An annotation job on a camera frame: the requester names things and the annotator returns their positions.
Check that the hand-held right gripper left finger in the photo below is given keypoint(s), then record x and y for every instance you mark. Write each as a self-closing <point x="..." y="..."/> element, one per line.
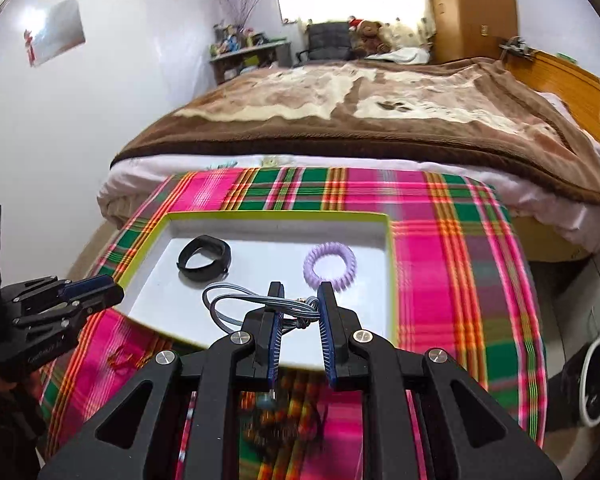
<point x="275" y="332"/>

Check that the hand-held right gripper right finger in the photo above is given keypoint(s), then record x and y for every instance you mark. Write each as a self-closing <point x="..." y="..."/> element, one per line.
<point x="326" y="332"/>

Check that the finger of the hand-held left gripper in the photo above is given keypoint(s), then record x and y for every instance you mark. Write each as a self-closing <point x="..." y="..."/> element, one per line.
<point x="55" y="321"/>
<point x="92" y="286"/>

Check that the white tray with green rim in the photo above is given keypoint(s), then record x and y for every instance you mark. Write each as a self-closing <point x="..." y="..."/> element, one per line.
<point x="260" y="260"/>

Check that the black fitness band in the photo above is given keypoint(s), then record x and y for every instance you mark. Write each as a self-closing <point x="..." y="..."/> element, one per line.
<point x="200" y="280"/>

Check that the pale bedsheet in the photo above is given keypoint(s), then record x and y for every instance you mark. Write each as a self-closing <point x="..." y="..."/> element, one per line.
<point x="130" y="175"/>

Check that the pink green plaid cloth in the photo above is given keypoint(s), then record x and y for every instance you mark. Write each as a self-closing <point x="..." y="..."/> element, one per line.
<point x="455" y="270"/>

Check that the brown patterned blanket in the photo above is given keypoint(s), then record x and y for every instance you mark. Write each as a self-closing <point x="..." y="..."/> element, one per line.
<point x="330" y="130"/>

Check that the cluttered dresser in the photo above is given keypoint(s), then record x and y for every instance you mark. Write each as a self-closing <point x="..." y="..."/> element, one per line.
<point x="250" y="52"/>

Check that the clutter of desk trinkets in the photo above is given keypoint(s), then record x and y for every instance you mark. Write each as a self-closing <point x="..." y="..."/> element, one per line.
<point x="230" y="40"/>

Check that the white pillow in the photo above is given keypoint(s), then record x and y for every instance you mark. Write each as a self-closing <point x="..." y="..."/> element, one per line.
<point x="400" y="55"/>

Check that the black chair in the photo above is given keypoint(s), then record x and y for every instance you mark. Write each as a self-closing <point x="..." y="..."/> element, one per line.
<point x="327" y="40"/>

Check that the brown teddy bear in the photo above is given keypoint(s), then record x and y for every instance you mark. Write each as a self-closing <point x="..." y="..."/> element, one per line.
<point x="367" y="35"/>

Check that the vase of dry branches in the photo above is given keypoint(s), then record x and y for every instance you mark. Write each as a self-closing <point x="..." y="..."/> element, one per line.
<point x="242" y="10"/>

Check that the small device on headboard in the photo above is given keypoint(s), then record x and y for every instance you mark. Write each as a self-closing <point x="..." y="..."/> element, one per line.
<point x="515" y="49"/>

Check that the wooden headboard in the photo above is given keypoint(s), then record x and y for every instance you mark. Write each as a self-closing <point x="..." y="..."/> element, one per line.
<point x="575" y="85"/>

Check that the wooden wardrobe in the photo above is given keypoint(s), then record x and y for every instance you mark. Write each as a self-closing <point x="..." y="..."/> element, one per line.
<point x="470" y="10"/>

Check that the wall poster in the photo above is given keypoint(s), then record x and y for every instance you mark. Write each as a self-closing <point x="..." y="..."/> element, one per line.
<point x="55" y="30"/>

